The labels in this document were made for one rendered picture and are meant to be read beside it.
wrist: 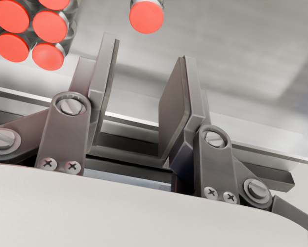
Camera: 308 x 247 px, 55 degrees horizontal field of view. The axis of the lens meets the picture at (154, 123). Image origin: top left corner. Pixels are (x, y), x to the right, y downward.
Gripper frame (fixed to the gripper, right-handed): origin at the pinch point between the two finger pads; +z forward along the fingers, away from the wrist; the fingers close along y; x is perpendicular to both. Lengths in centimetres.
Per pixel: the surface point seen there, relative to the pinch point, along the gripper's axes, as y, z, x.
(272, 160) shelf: 19.7, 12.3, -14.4
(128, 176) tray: 3.5, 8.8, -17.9
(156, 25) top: 0.8, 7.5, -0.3
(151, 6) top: 0.2, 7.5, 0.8
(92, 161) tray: -0.5, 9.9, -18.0
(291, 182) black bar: 22.6, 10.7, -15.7
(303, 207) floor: 160, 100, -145
